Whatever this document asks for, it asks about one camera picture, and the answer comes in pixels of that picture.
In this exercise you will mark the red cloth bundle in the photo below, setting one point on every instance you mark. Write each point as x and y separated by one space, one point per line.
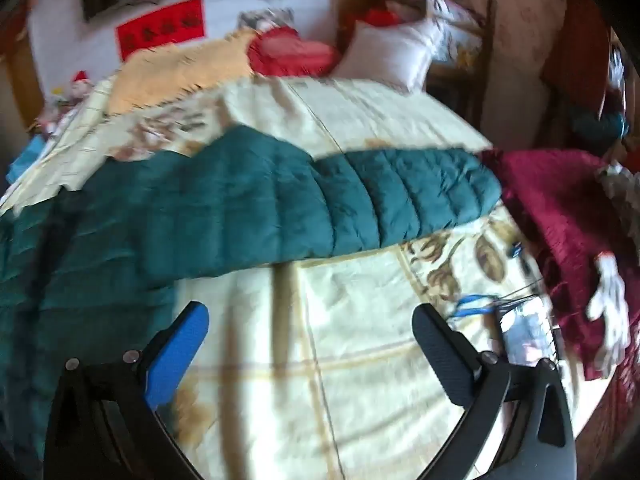
382 16

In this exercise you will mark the maroon blanket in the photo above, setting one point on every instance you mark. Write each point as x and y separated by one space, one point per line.
550 210

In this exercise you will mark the smartphone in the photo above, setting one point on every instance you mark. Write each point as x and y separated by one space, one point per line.
527 332

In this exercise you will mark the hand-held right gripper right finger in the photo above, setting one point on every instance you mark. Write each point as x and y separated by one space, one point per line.
442 355

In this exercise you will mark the beige frilled pillow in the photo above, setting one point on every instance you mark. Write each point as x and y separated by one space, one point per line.
180 70

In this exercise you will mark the white glove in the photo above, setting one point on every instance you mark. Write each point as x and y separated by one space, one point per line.
612 305

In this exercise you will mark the grey patterned cloth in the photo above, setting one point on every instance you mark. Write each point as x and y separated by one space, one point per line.
622 195

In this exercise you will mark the wooden chair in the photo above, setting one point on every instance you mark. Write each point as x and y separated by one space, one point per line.
482 70

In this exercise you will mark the blue bag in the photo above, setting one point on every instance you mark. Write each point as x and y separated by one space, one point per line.
25 160

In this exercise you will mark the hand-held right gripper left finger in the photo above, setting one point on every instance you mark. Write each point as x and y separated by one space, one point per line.
177 355

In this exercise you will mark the red heart-shaped pillow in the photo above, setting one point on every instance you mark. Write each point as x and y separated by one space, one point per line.
292 52

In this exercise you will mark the red wall banner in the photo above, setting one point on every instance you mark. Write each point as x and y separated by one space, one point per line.
160 27

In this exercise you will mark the wooden cabinet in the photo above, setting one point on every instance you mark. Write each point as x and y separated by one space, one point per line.
575 50

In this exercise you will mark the floral checked bedsheet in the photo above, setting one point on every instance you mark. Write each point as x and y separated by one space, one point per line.
360 360

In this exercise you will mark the teal puffer jacket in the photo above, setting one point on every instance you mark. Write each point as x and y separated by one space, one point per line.
250 200

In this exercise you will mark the small framed picture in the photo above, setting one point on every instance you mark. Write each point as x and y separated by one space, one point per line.
267 19

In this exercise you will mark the white satin pillow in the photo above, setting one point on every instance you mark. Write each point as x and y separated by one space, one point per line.
390 52

